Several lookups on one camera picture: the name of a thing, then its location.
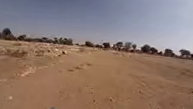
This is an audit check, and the brown bare dirt ground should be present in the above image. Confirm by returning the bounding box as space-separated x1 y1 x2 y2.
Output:
0 37 193 109

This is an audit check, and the row of trees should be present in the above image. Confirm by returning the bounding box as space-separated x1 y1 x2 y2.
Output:
0 26 193 61

